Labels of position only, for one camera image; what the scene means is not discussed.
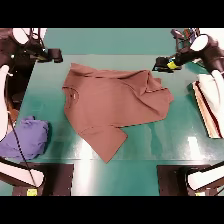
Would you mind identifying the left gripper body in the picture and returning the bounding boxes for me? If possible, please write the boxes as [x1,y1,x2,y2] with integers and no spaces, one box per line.
[47,48,64,64]

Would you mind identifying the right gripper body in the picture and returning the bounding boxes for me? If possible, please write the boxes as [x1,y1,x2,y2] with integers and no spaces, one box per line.
[152,56,183,73]

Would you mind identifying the brown T-shirt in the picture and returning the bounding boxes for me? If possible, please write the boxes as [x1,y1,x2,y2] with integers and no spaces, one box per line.
[61,62,175,164]

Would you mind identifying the heap of clothes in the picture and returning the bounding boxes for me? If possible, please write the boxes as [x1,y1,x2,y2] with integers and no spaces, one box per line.
[0,43,37,113]

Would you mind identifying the purple garment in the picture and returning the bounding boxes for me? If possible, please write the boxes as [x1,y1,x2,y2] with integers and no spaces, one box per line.
[0,115,51,161]

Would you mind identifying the black cable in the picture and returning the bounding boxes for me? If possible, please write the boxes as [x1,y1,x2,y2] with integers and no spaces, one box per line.
[5,108,38,188]

